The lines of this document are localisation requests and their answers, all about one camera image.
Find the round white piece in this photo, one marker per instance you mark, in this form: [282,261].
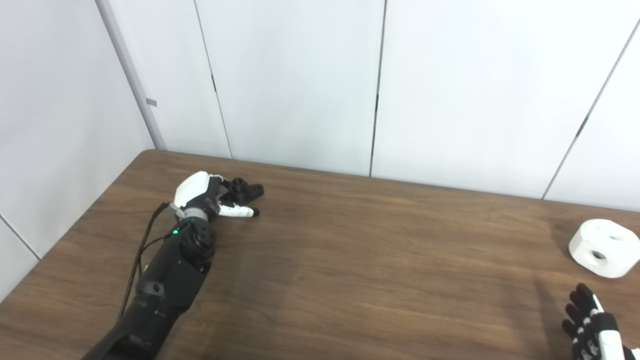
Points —
[602,247]

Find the small grey wall tag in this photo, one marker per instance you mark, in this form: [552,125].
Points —
[151,102]

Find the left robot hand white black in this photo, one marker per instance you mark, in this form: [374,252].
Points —
[195,192]

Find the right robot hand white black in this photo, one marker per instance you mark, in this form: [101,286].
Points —
[597,332]

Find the black flanged holder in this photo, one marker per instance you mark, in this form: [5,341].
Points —
[245,190]

